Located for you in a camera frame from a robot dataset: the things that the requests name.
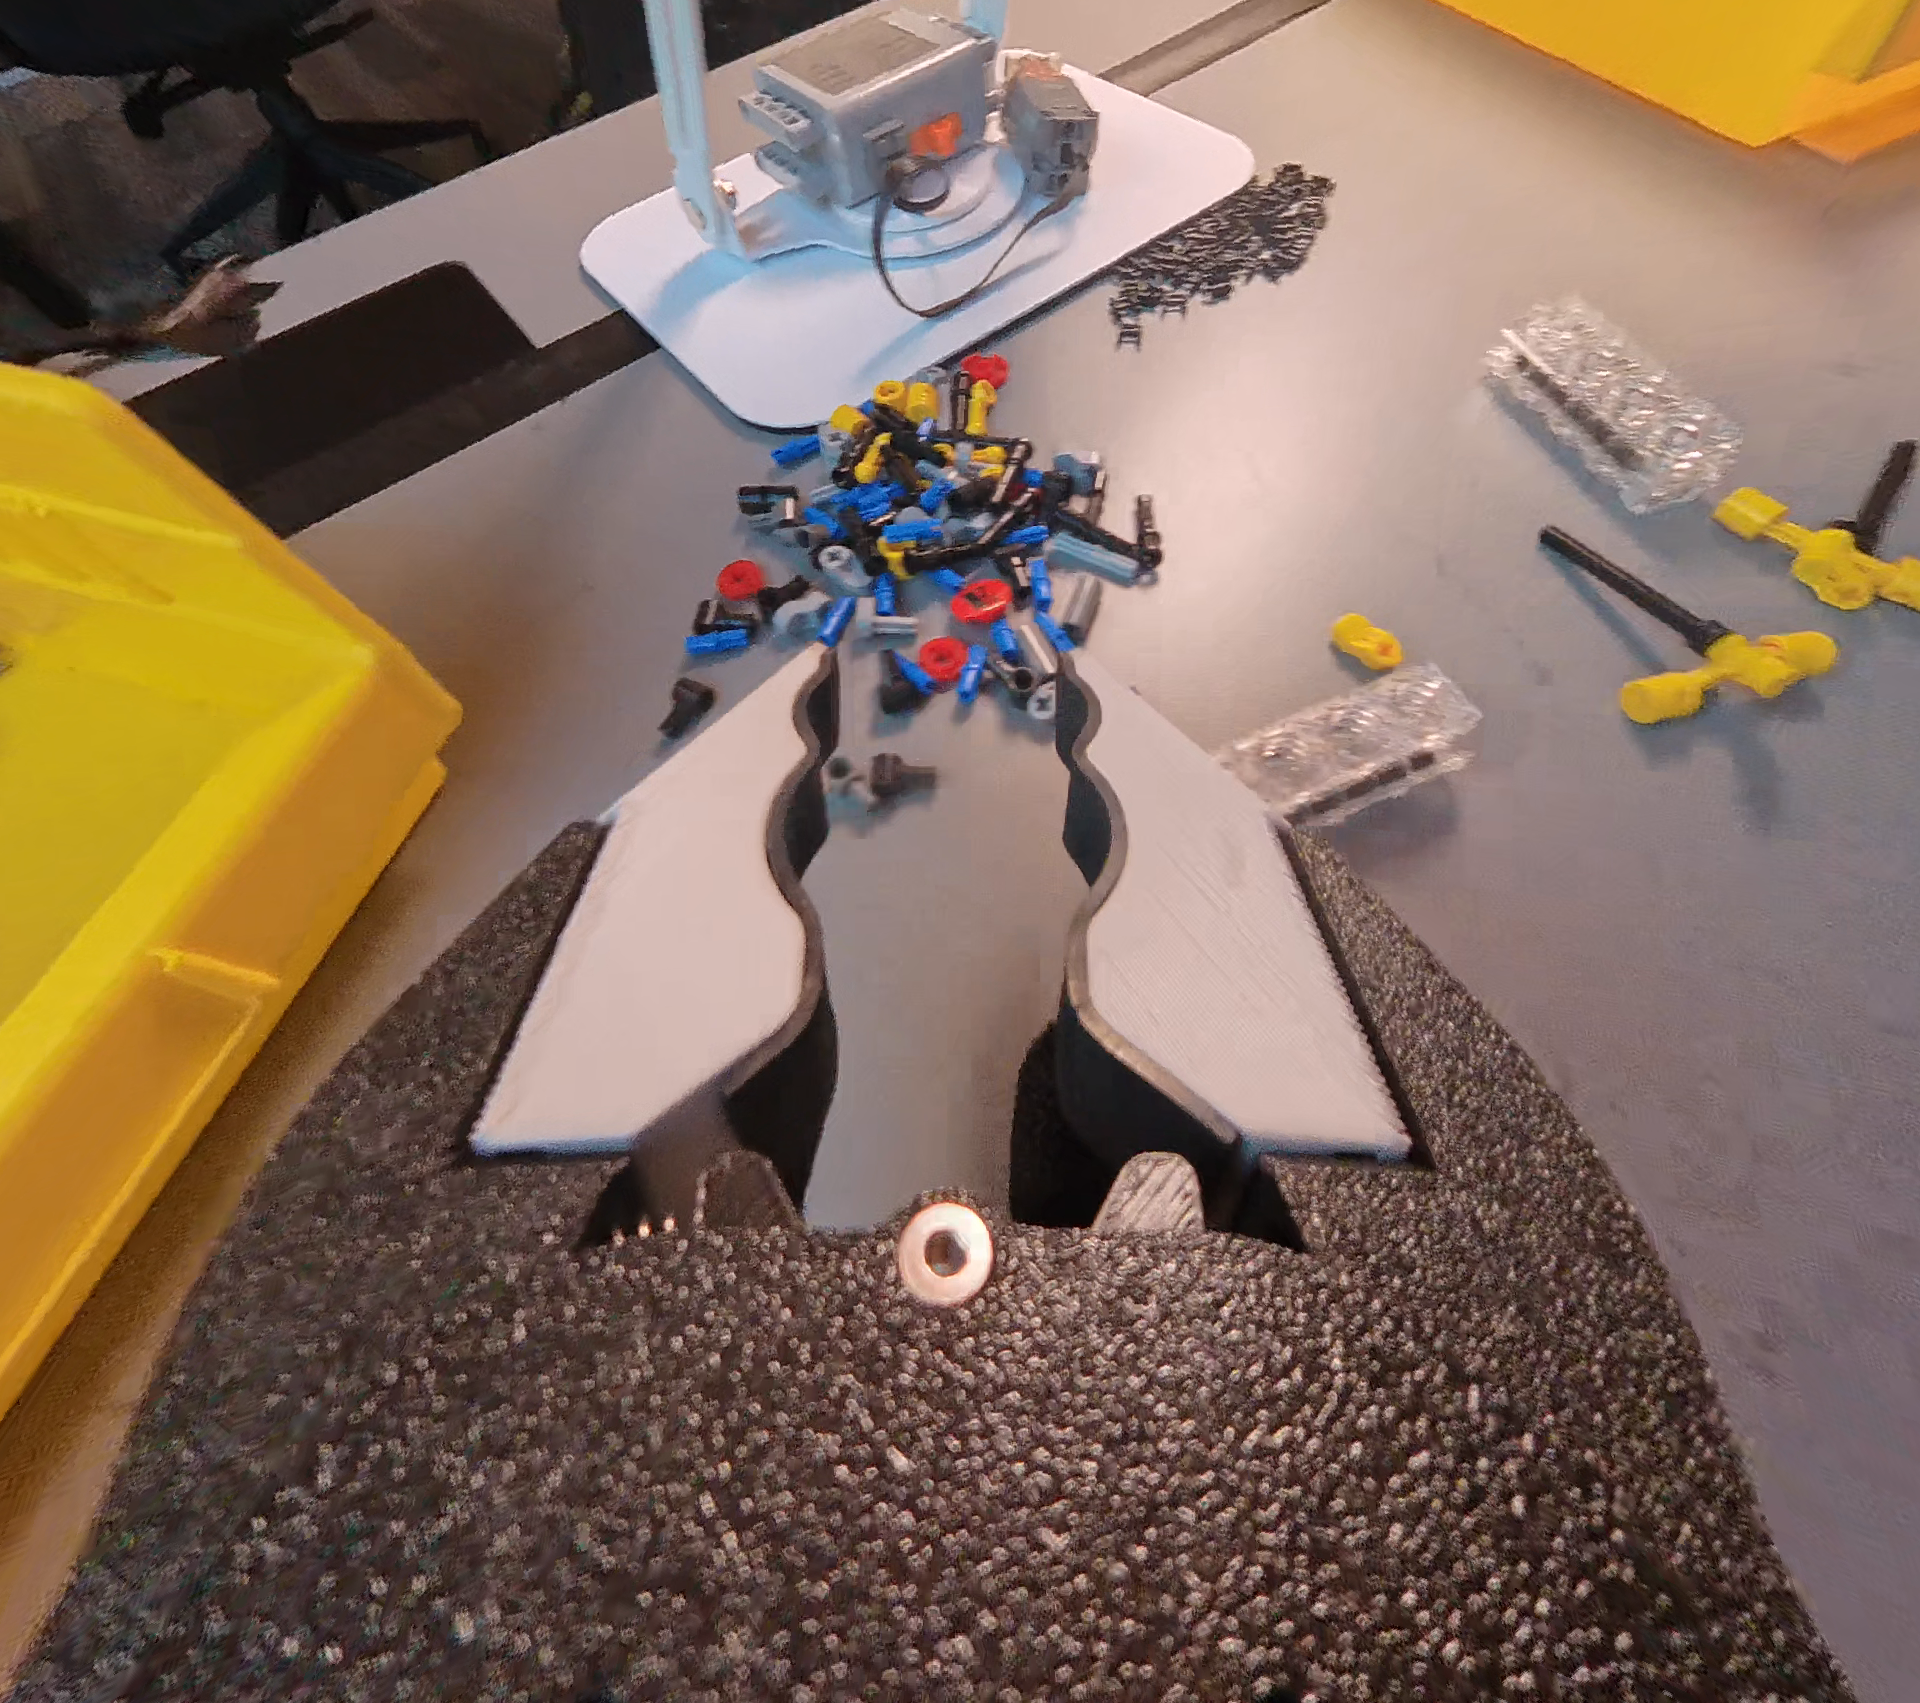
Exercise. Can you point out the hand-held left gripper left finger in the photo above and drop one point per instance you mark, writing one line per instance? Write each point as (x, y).
(661, 969)

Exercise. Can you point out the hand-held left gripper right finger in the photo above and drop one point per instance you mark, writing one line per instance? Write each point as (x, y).
(1230, 985)

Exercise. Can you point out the clear toy brick block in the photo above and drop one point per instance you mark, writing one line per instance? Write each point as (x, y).
(1351, 745)
(1613, 407)

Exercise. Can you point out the pile of small toy pieces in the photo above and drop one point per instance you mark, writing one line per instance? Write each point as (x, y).
(983, 599)

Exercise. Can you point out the yellow piston axle assembly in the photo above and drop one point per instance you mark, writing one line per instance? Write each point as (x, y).
(1741, 667)
(1831, 565)

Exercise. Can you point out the grey desk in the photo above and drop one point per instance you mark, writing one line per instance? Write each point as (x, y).
(1501, 985)

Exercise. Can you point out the small yellow connector piece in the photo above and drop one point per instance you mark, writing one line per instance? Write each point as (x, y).
(1365, 643)

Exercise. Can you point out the white book stand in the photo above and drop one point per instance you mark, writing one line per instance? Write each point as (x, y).
(750, 309)

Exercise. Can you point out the grey toy motor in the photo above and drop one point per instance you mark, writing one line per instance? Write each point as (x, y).
(1051, 137)

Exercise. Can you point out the grey battery box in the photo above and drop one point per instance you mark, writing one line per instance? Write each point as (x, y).
(855, 99)

